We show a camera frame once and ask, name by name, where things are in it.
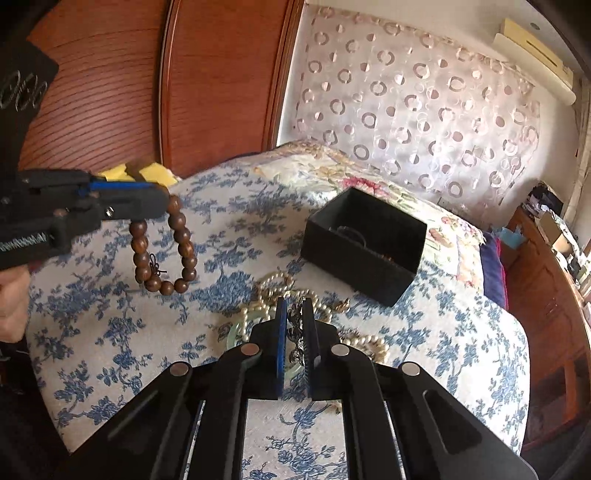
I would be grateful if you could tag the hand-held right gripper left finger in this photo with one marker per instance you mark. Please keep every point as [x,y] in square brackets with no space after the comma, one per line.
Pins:
[280,360]

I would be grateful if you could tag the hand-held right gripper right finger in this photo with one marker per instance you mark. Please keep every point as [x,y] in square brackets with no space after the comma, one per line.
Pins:
[311,383]

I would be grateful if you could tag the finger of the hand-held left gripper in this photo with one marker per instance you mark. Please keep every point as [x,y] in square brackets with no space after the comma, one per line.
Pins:
[120,186]
[138,203]

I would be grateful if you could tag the pale green jade bangle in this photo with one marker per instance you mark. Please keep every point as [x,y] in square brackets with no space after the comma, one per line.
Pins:
[236,339]

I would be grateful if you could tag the black jewelry box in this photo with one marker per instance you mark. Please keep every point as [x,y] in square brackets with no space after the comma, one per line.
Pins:
[360,272]

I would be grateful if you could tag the person's left hand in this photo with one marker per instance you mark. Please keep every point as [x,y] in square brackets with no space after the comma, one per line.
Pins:
[11,304]

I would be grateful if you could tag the yellow plush toy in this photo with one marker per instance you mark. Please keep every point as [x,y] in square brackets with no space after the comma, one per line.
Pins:
[157,174]

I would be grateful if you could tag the blue floral blanket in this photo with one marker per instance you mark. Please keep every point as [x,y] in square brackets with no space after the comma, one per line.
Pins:
[115,323]

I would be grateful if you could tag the wooden wardrobe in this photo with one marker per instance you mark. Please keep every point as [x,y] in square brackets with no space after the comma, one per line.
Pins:
[207,69]

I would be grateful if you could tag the colourful floral quilt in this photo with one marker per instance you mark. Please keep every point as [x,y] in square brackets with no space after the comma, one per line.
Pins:
[295,161]

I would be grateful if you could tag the navy blanket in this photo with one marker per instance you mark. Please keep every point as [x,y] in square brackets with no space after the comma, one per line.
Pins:
[491,267]

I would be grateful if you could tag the teal tissue paper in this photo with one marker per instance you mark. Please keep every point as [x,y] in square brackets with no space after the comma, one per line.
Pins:
[511,237]

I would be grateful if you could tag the wooden cabinet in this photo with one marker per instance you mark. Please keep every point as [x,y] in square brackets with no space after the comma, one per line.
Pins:
[545,300]

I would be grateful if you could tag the sheer curtain with circles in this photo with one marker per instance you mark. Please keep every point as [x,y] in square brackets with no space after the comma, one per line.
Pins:
[392,92]

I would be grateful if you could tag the cardboard box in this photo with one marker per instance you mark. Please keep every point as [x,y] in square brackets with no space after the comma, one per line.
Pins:
[551,230]

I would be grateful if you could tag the pile of dark clutter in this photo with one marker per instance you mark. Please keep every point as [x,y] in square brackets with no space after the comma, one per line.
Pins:
[545,198]

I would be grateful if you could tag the white air conditioner deflector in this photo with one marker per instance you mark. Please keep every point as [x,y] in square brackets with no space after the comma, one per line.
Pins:
[535,71]

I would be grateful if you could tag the beige air conditioner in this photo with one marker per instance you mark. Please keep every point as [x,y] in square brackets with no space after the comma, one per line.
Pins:
[531,41]

